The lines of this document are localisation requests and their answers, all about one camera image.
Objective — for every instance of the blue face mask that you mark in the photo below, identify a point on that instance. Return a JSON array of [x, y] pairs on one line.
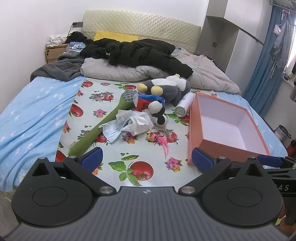
[[112, 129]]

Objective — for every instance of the wooden nightstand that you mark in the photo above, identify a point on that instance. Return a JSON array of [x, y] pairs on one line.
[[52, 53]]

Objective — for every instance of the small panda plush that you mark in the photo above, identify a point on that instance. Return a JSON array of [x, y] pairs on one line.
[[157, 112]]

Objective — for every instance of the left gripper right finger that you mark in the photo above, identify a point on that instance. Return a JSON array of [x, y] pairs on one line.
[[212, 169]]

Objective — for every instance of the yellow pillow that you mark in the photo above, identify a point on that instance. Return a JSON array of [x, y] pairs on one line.
[[115, 36]]

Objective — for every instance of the light blue bedsheet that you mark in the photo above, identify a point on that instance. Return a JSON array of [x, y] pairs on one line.
[[49, 116]]

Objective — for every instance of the grey penguin plush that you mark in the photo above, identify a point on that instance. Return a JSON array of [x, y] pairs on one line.
[[172, 89]]

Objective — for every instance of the blue red snack bag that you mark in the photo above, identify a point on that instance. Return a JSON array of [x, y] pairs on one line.
[[141, 101]]

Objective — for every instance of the dark grey blanket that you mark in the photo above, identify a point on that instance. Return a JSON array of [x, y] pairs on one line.
[[66, 68]]

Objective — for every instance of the grey wall shelf unit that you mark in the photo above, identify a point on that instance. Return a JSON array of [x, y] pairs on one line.
[[230, 35]]

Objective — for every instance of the white cloth on nightstand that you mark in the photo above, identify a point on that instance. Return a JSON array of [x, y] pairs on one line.
[[56, 40]]

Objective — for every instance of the black jacket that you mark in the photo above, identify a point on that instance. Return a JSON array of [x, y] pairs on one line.
[[145, 52]]

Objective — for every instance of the white spray can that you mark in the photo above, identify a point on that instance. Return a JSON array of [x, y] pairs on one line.
[[183, 106]]

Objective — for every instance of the cream quilted headboard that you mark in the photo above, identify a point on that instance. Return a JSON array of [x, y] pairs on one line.
[[176, 32]]

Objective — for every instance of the blue curtain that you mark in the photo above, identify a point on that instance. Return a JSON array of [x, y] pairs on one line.
[[266, 80]]

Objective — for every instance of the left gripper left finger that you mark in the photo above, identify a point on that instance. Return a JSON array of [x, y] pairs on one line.
[[81, 169]]

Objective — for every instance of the white plastic bag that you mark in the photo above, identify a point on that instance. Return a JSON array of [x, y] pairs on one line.
[[138, 122]]

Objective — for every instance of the pink feather toy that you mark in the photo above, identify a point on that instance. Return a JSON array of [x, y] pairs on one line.
[[162, 138]]

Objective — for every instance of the pink cardboard box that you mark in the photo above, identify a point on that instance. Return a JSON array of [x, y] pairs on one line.
[[221, 128]]

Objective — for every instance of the hanging clothes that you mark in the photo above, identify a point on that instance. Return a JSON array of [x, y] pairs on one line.
[[280, 51]]

